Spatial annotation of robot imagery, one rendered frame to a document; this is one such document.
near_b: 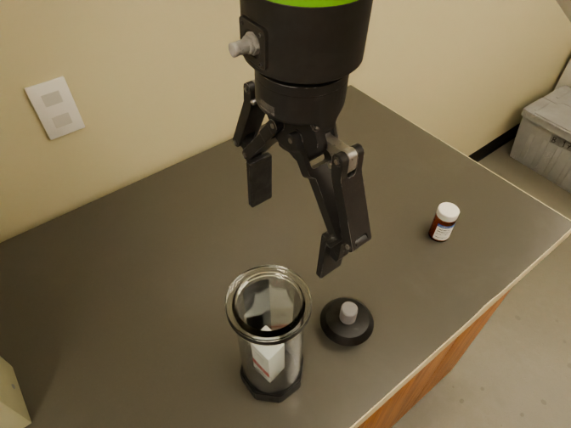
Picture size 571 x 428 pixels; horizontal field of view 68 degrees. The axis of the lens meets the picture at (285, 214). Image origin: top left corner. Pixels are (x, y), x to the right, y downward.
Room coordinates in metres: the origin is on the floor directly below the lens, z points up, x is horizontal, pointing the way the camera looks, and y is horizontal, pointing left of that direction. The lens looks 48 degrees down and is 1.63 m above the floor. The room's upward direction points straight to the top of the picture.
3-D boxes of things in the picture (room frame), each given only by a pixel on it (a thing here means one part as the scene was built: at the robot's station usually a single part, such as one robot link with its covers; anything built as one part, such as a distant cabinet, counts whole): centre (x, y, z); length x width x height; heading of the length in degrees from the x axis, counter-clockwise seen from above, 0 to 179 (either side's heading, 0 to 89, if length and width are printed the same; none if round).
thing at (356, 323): (0.35, -0.11, 0.97); 0.09 x 0.09 x 0.07
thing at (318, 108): (0.31, -0.01, 1.42); 0.08 x 0.07 x 0.09; 38
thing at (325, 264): (0.26, -0.05, 1.28); 0.03 x 0.01 x 0.07; 128
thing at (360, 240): (0.25, -0.06, 1.31); 0.03 x 0.01 x 0.05; 38
